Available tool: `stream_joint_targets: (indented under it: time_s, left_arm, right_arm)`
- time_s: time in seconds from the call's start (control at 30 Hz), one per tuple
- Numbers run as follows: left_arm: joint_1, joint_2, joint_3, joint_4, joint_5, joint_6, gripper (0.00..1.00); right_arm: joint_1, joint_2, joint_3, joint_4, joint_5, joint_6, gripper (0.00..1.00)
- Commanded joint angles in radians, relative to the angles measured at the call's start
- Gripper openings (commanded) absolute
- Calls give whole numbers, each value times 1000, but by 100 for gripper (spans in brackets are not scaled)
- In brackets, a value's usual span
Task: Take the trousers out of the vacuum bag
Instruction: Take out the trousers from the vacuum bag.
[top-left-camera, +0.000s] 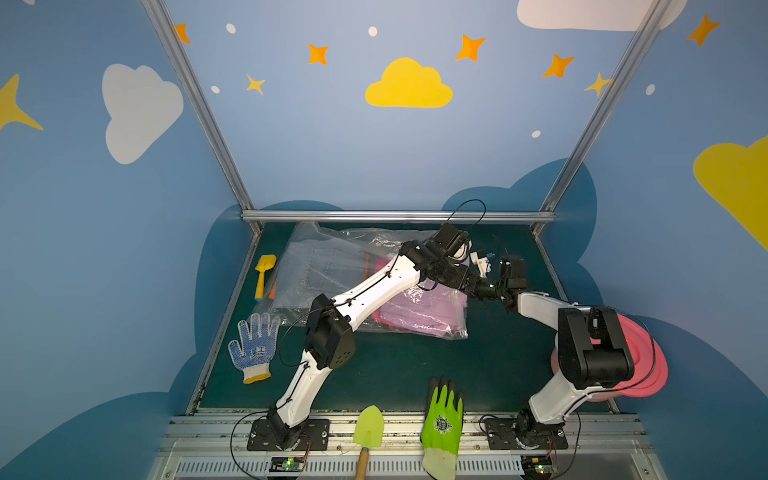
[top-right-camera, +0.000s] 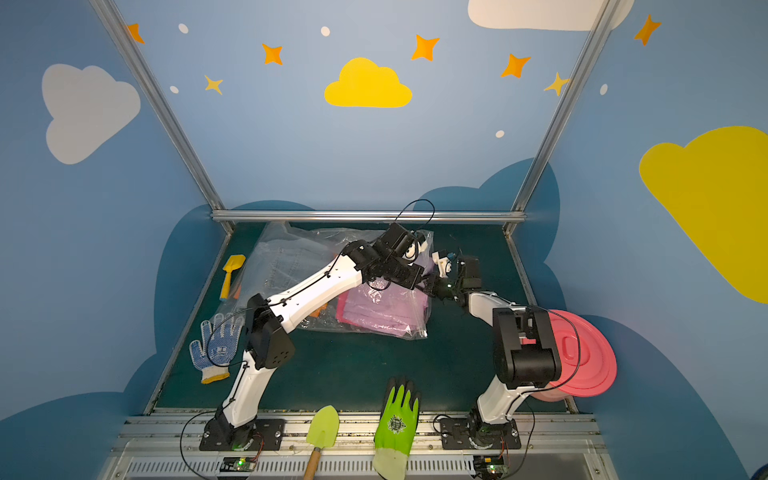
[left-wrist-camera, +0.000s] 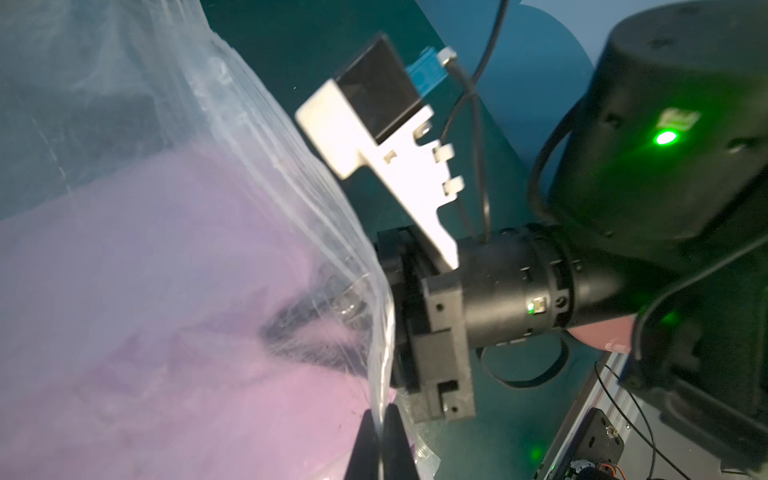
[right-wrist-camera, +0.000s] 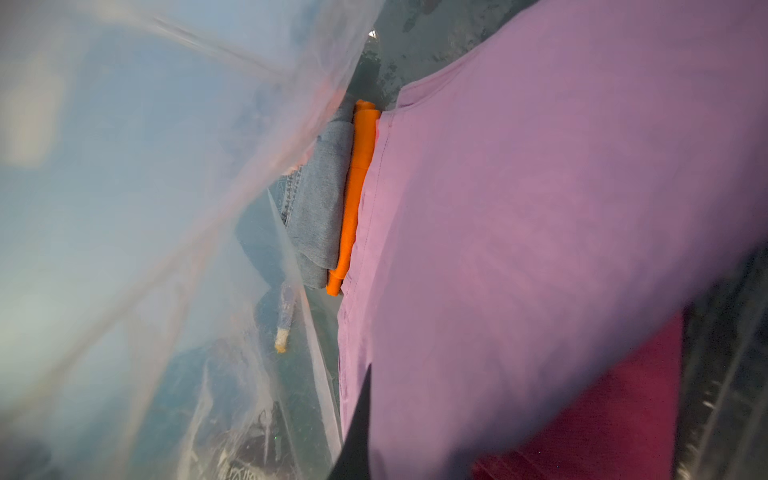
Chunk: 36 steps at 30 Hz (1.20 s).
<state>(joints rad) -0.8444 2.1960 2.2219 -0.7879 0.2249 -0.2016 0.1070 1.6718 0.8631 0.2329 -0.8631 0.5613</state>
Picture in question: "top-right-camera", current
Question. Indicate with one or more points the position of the aluminium frame rail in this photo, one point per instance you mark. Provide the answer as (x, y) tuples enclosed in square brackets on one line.
[(451, 217)]

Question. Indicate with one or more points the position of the right controller board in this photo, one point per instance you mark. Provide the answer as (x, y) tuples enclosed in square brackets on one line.
[(488, 468)]

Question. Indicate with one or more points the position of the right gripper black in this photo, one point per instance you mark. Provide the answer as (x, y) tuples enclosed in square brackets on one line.
[(447, 288)]

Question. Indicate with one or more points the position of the green black work glove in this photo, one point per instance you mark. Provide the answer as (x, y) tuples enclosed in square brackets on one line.
[(396, 430)]

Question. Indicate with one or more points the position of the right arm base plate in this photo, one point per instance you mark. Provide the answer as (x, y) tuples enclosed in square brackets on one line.
[(466, 433)]

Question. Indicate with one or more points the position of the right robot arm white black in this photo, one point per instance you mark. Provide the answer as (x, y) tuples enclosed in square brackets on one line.
[(525, 355)]

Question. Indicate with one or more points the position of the left controller board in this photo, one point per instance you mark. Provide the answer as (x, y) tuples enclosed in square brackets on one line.
[(238, 465)]

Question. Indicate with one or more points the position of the pink trousers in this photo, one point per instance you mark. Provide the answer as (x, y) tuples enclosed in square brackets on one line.
[(347, 311)]

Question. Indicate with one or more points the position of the blue dotted white glove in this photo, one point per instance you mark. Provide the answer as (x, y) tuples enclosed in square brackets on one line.
[(214, 352)]

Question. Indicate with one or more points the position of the purple trousers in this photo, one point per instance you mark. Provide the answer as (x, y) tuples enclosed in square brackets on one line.
[(392, 310)]

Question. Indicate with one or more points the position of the yellow toy shovel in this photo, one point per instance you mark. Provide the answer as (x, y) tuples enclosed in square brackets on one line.
[(233, 263)]

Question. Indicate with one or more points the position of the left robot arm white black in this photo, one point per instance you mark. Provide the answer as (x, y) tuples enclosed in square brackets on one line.
[(271, 320)]

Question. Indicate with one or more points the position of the clear plastic vacuum bag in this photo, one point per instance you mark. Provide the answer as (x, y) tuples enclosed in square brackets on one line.
[(303, 277)]

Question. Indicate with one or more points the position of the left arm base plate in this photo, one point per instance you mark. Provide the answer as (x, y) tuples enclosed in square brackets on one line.
[(257, 435)]

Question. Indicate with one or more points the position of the controller board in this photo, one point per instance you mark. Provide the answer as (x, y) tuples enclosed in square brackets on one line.
[(488, 468), (238, 465)]

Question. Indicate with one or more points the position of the pink bucket with lid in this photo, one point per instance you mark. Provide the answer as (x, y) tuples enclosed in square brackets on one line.
[(589, 365)]

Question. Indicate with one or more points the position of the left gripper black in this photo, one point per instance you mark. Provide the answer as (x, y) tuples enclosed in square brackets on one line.
[(414, 276)]

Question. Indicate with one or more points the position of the green garden trowel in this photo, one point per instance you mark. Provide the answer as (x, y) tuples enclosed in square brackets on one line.
[(322, 434)]

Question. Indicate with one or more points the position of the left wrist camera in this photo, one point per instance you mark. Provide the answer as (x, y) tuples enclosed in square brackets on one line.
[(399, 242)]

